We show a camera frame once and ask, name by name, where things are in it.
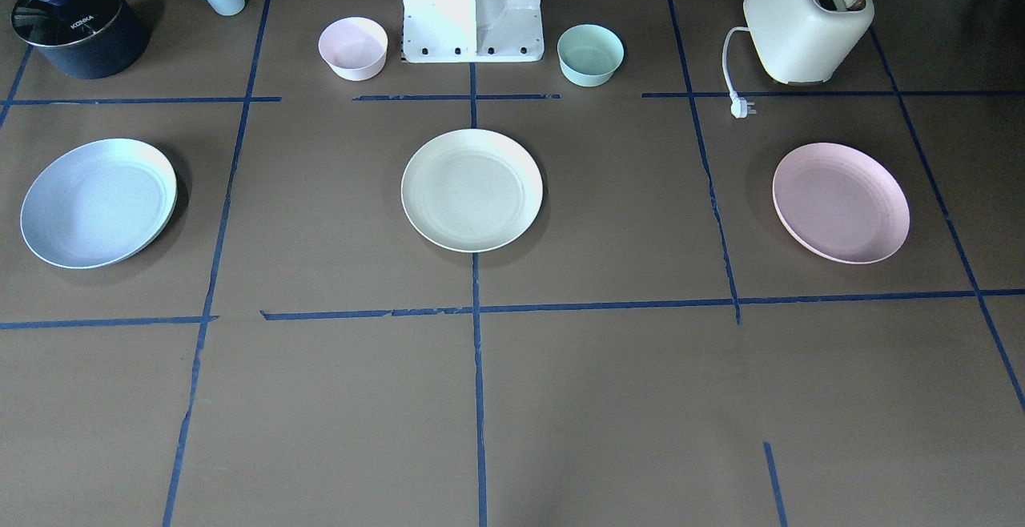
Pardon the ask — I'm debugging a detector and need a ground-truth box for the white toaster plug cable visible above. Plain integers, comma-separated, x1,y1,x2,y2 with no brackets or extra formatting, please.
722,26,759,119

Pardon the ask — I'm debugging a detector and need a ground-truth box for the pink bowl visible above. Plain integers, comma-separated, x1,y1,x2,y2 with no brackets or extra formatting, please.
318,17,388,82

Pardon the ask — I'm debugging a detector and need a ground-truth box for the blue plate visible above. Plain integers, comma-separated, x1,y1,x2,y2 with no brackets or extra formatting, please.
19,138,177,269

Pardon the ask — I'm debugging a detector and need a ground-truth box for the green bowl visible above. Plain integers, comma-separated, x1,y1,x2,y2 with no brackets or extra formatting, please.
557,24,625,86

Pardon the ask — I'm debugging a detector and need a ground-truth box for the pink plate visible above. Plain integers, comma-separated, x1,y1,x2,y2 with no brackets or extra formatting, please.
772,143,910,265

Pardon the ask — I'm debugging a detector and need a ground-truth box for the cream toaster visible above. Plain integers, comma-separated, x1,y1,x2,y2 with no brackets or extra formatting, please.
743,0,874,84

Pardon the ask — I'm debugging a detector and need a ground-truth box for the white mounting column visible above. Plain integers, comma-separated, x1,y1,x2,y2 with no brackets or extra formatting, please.
400,0,545,63

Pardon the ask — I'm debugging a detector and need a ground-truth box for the cream plate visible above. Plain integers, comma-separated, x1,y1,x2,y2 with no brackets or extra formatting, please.
400,128,543,253

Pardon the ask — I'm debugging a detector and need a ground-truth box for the dark blue saucepan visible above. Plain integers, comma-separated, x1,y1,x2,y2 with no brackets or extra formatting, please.
10,0,151,79

